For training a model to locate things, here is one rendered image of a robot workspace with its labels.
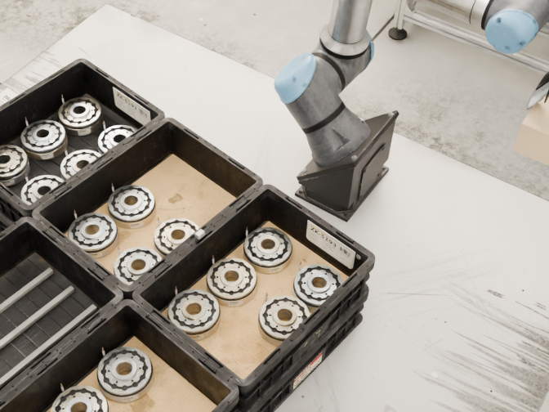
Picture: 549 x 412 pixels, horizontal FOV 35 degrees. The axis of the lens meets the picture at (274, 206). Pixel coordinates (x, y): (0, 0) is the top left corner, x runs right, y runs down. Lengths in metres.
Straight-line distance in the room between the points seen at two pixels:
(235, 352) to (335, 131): 0.58
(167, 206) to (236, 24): 1.92
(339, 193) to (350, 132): 0.15
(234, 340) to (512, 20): 0.79
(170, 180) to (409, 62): 1.84
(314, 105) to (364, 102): 1.47
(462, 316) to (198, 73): 1.01
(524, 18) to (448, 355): 0.75
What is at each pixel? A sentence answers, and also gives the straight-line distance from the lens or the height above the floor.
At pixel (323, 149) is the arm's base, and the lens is 2.00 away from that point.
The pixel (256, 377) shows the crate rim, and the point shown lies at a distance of 1.57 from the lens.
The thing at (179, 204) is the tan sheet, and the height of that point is 0.83.
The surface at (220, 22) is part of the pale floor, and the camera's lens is 3.77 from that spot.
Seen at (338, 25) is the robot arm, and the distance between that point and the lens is 1.97.
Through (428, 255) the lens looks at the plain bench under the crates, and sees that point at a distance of 2.05.
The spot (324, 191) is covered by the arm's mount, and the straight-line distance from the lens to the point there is 2.06.
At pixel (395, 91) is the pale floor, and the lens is 3.50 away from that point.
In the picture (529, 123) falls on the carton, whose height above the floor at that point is 1.12.
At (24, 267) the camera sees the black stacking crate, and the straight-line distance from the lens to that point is 1.88.
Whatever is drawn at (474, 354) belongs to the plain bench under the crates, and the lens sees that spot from 1.92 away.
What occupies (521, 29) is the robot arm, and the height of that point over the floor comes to 1.41.
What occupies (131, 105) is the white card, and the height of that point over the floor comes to 0.90.
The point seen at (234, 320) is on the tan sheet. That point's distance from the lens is 1.75.
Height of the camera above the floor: 2.30
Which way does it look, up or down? 49 degrees down
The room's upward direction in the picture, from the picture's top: 3 degrees clockwise
